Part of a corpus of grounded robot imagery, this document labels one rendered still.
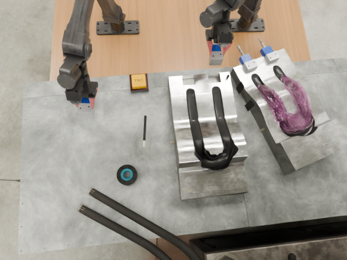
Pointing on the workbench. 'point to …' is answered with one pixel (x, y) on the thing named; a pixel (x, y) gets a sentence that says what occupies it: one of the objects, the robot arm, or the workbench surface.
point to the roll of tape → (125, 173)
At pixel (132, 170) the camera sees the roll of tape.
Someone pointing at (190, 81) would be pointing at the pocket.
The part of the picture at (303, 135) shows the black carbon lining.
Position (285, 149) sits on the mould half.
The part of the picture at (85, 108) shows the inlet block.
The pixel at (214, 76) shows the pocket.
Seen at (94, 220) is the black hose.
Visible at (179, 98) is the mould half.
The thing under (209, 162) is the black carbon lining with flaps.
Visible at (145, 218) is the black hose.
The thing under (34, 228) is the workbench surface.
